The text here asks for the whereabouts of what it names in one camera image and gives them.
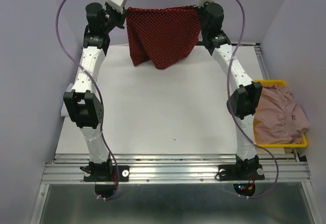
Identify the red polka dot skirt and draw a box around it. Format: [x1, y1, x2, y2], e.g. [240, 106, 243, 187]
[126, 5, 201, 70]

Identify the white skirt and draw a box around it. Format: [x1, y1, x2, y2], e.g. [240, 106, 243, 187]
[61, 83, 77, 118]

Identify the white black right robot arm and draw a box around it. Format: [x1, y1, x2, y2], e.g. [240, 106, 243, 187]
[197, 2, 262, 178]

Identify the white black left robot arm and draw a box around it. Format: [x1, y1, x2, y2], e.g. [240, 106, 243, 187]
[63, 2, 126, 180]

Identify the pink skirt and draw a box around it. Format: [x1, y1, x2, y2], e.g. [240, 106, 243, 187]
[253, 84, 311, 145]

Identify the yellow plastic tray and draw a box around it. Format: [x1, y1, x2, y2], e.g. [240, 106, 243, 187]
[251, 79, 309, 149]

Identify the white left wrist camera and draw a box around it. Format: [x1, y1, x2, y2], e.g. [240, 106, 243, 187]
[106, 0, 127, 14]

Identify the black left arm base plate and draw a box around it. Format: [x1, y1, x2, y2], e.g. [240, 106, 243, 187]
[80, 165, 130, 182]

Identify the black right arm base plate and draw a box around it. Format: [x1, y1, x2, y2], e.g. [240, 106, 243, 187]
[215, 164, 265, 181]

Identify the aluminium mounting rail frame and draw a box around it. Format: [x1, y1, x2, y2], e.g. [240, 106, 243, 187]
[32, 45, 322, 223]

